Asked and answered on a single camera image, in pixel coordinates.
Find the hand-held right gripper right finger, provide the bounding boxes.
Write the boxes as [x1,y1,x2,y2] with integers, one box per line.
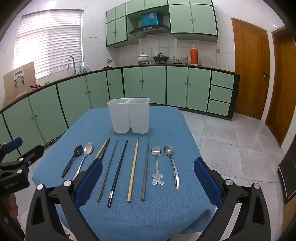
[194,158,271,241]

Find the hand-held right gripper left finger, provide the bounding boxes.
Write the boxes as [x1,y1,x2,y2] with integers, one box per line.
[25,159,103,241]

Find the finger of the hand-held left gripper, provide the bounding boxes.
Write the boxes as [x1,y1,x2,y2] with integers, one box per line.
[0,137,23,160]
[16,145,44,173]

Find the grey chopstick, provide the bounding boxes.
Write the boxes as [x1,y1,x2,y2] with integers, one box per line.
[97,138,119,203]
[141,136,150,201]

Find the silver spoon with patterned handle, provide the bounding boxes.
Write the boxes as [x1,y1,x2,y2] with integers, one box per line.
[72,142,94,181]

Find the black spoon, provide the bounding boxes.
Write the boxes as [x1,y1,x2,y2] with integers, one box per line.
[61,145,84,178]

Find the plain silver spoon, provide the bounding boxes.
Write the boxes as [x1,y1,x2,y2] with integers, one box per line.
[164,145,180,191]

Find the silver spoon with bunny handle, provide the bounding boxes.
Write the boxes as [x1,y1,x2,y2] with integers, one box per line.
[151,146,164,186]

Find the white two-compartment utensil holder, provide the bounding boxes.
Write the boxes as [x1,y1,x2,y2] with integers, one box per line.
[107,98,150,134]

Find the person's left hand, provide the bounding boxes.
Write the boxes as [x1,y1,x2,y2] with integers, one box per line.
[9,195,19,219]

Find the blue tablecloth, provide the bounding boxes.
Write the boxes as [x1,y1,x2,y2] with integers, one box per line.
[32,107,219,241]

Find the brown cardboard box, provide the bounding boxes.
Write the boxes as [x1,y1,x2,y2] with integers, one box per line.
[3,61,36,103]

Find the black framed panel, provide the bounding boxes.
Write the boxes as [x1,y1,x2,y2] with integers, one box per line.
[277,148,296,204]

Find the chrome kitchen faucet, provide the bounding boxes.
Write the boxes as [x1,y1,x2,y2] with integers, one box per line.
[67,56,77,75]

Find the white window blinds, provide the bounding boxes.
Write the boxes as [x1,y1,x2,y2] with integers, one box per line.
[13,9,84,80]

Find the green base cabinets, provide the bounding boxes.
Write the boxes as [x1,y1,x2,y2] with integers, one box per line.
[0,65,241,153]

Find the plain wooden door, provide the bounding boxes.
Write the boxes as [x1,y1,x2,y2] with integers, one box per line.
[265,27,296,147]

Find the orange thermos flask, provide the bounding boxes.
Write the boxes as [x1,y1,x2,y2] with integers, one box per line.
[190,45,197,66]

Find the black wok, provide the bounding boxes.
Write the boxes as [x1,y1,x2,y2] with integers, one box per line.
[153,53,169,64]

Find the white cooking pot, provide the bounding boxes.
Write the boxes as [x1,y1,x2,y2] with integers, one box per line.
[137,52,149,65]

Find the steel range hood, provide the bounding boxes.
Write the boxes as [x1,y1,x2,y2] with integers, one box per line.
[129,25,171,38]

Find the blue box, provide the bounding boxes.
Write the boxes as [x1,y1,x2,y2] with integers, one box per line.
[142,13,160,27]

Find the wooden door with handle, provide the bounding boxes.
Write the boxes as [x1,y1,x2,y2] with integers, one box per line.
[231,18,271,120]

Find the green wall cabinets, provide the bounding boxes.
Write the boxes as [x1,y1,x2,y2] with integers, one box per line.
[106,0,219,48]

